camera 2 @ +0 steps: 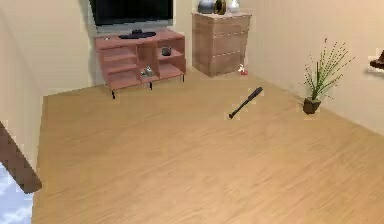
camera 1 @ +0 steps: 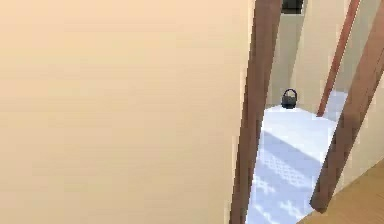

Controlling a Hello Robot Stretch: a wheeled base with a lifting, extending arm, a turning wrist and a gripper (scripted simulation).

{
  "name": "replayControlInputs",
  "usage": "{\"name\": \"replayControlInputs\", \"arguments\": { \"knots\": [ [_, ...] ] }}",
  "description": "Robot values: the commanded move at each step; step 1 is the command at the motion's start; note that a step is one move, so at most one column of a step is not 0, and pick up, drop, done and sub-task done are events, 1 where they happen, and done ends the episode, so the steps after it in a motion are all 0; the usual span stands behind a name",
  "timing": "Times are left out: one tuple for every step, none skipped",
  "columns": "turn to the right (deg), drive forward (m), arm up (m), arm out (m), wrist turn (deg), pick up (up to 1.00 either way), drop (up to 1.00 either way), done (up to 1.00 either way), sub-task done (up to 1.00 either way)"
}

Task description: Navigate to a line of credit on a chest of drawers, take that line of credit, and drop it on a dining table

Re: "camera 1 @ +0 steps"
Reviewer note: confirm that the brown wooden door frame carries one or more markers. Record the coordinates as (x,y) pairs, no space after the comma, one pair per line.
(337,60)
(258,110)

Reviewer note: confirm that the dark framed wall picture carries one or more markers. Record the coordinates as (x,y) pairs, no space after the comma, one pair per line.
(292,6)

